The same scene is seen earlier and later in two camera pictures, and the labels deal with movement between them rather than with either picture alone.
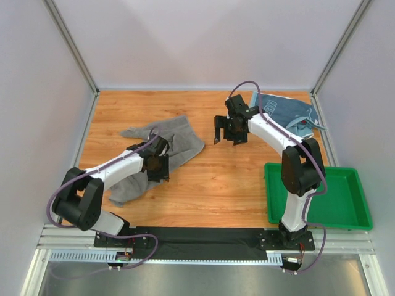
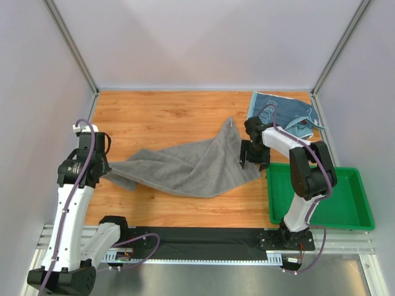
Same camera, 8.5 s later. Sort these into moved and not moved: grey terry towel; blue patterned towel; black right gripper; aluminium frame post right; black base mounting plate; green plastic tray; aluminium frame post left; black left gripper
Moved: grey terry towel; black left gripper; black right gripper
Not moved: aluminium frame post left; blue patterned towel; black base mounting plate; aluminium frame post right; green plastic tray
